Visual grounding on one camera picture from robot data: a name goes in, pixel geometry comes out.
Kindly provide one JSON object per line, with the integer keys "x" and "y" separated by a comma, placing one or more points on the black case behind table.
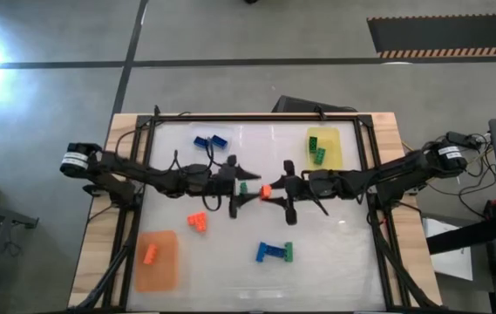
{"x": 300, "y": 105}

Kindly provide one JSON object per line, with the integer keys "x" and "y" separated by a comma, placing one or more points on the orange toy building block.
{"x": 192, "y": 219}
{"x": 201, "y": 224}
{"x": 151, "y": 254}
{"x": 266, "y": 192}

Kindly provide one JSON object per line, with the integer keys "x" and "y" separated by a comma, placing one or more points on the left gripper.
{"x": 221, "y": 183}

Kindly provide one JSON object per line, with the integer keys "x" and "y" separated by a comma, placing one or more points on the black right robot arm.
{"x": 382, "y": 176}

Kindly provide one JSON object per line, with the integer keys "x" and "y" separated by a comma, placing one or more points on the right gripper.
{"x": 302, "y": 185}

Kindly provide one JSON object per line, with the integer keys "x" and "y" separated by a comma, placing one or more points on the white paper sheet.
{"x": 452, "y": 261}

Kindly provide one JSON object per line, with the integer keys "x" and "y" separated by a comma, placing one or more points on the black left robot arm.
{"x": 160, "y": 179}

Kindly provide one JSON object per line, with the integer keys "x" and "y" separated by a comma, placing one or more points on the white glossy table sheet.
{"x": 230, "y": 283}

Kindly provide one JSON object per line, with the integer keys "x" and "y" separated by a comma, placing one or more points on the black aluminium rig frame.
{"x": 252, "y": 118}

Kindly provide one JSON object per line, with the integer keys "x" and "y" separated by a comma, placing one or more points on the black power adapter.
{"x": 461, "y": 137}

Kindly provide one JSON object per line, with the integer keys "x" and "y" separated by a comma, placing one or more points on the green toy building block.
{"x": 289, "y": 252}
{"x": 313, "y": 144}
{"x": 243, "y": 188}
{"x": 319, "y": 155}

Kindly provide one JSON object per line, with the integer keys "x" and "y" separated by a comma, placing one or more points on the black bar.
{"x": 465, "y": 235}

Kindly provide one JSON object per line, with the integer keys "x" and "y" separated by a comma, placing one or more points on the yellow plastic bin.
{"x": 332, "y": 139}

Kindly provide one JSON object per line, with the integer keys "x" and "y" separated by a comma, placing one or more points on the orange plastic bin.
{"x": 160, "y": 275}

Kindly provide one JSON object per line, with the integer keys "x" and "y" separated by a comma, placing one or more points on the black hazard-striped floor mat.
{"x": 448, "y": 35}

